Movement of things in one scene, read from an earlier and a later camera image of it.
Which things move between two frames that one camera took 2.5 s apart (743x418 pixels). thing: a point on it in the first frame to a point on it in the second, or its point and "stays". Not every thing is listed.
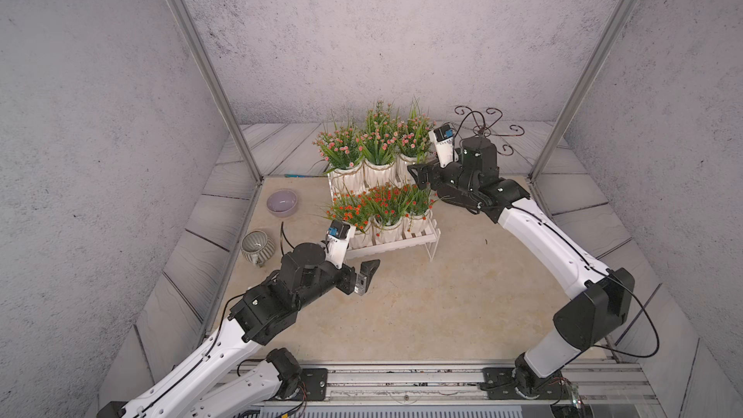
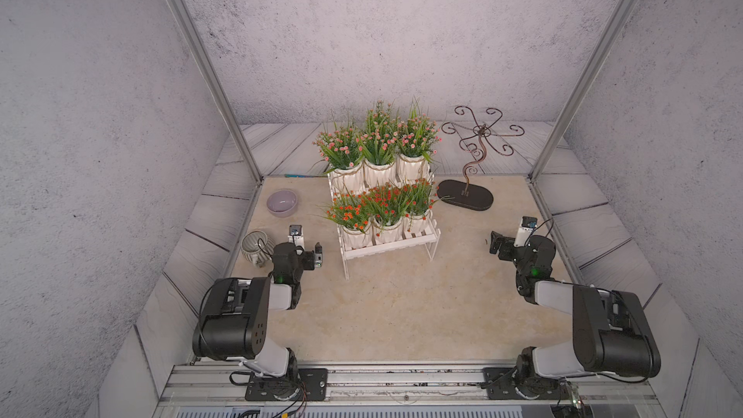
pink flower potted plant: x=342 y=150 stays
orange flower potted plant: x=353 y=208 stays
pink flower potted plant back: x=410 y=140 stays
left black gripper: x=361 y=284 to x=308 y=258
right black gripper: x=424 y=177 to x=496 y=243
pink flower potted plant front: x=377 y=146 stays
